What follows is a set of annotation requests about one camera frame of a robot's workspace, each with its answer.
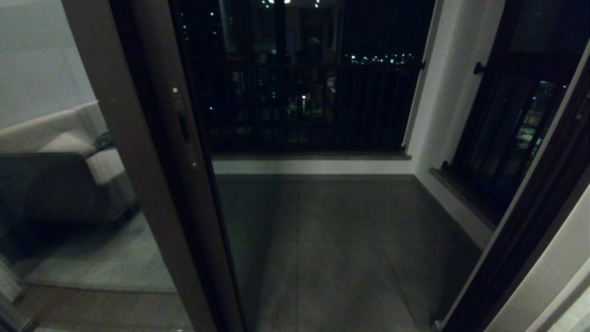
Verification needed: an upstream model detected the brown framed sliding glass door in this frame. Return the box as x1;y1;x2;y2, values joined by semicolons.
129;0;247;332

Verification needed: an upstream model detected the black balcony railing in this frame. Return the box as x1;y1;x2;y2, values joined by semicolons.
191;60;425;153

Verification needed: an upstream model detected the brown framed fixed glass panel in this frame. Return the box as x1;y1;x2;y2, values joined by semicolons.
0;0;217;332

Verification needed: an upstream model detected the grey stone window sill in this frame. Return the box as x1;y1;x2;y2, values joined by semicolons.
431;167;498;231

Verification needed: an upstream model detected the dark brown door jamb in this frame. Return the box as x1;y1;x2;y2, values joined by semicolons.
440;51;590;332

